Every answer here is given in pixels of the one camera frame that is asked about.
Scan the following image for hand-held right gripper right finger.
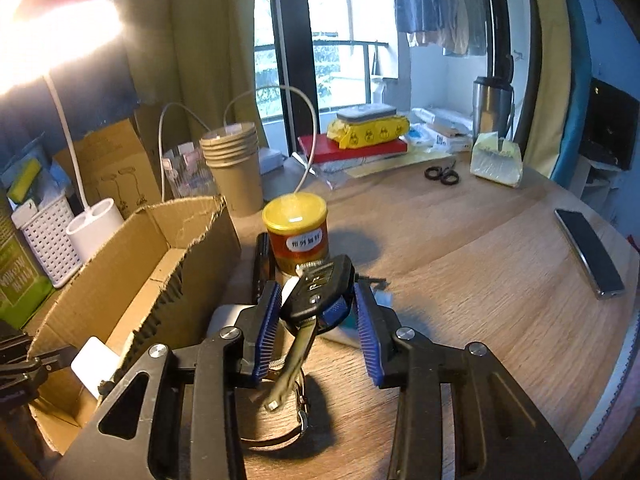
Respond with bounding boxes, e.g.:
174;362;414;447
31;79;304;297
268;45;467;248
353;283;582;480

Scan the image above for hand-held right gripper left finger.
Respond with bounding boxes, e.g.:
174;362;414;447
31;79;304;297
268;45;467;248
52;280;285;480

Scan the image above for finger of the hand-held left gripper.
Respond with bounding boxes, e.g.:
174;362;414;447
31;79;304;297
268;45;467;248
0;334;31;358
0;356;68;401

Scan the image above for white green pill bottle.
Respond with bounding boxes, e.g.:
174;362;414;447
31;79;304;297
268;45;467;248
320;300;366;348

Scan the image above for white rounded case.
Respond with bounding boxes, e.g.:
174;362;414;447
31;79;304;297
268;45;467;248
207;302;261;336

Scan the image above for white charger block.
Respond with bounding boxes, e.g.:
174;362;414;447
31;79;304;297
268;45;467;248
70;336;123;401

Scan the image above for black car key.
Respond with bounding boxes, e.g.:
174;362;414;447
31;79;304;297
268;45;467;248
264;254;357;413

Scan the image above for brown strap watch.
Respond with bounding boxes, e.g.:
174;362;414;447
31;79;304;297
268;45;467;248
237;365;313;453

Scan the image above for cardboard box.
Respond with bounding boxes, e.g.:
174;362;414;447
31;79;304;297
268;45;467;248
25;195;243;456

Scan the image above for green carton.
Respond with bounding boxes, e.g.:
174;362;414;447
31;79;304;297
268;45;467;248
0;200;56;331

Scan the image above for black rectangular object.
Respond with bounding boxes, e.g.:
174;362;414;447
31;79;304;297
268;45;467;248
252;232;276;306

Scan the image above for yellow lid jar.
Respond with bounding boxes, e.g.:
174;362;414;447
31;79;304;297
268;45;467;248
261;192;331;278

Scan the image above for white woven plastic basket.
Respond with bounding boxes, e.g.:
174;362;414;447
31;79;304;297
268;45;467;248
11;195;83;288

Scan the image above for white desk lamp base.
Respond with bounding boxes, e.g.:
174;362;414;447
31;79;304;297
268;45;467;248
0;0;126;263

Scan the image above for stack of paper cups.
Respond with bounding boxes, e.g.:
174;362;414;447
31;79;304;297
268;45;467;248
200;122;264;218

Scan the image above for yellow sponge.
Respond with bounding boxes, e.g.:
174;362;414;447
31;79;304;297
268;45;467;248
6;157;43;206

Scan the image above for clear plastic bag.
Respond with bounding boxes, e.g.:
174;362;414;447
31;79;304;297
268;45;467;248
30;145;81;206

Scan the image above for yellow envelope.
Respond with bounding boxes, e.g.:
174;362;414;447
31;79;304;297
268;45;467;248
292;152;456;188

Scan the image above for clear plastic measuring cup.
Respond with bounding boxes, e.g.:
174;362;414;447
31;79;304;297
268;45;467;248
162;142;221;201

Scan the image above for red book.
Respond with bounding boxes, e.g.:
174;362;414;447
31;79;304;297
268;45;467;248
298;132;408;165

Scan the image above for flat cardboard lamp packaging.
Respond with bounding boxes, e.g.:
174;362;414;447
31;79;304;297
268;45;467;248
52;102;171;221

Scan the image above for yellow printed packet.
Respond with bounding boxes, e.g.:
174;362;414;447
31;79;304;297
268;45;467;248
327;110;411;150

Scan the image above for yellow white tissue pack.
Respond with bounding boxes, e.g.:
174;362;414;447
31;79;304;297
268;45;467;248
470;131;523;189

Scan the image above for pile of white packets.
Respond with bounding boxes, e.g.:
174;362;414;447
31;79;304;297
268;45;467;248
407;106;473;152

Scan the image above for grey case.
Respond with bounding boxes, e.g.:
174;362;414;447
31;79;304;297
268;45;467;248
336;103;396;123

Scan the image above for black smartphone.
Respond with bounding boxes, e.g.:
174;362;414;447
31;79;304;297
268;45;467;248
554;208;627;300

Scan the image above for white spray bottle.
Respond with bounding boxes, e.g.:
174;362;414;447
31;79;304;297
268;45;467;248
370;74;398;111

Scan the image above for steel tumbler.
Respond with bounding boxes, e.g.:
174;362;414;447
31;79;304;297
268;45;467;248
472;75;516;136

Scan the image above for beige curtain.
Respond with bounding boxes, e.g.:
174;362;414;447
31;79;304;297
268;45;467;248
530;0;571;176
122;0;261;126

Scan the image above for black box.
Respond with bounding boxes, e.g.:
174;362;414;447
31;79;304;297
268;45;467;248
580;77;640;171

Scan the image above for hanging clothes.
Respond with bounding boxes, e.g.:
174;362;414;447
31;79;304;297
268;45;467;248
390;0;488;56

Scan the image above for black handled scissors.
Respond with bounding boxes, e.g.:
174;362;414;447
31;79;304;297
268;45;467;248
424;160;461;186

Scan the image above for white cable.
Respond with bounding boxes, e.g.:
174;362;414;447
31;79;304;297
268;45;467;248
159;86;318;201

